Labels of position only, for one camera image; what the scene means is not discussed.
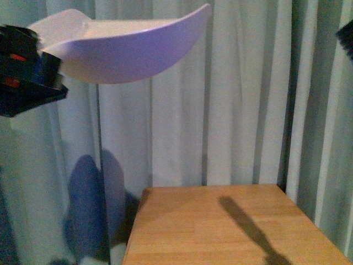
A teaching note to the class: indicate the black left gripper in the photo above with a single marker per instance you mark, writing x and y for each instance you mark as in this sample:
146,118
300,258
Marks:
29,77

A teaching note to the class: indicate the beige plastic dustpan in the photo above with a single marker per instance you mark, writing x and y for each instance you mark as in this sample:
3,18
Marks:
118,51

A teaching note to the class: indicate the hand brush with black bristles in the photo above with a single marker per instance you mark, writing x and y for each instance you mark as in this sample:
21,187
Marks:
345,38

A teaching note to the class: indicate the grey blue curtain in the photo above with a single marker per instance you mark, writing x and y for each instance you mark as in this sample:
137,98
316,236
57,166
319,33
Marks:
264,97

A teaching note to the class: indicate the wooden nightstand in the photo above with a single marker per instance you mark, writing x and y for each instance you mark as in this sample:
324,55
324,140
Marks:
240,224

